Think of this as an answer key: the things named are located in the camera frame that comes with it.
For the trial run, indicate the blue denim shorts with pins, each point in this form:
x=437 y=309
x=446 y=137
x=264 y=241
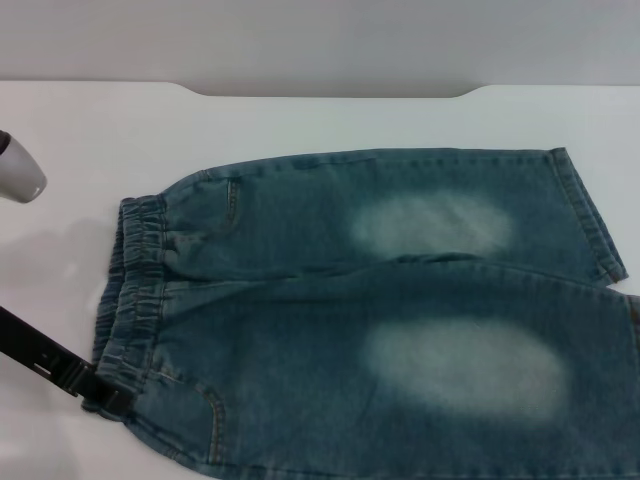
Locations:
x=300 y=325

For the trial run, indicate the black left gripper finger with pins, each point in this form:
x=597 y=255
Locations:
x=110 y=395

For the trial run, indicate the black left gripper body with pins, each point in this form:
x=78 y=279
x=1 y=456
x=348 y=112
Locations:
x=40 y=350

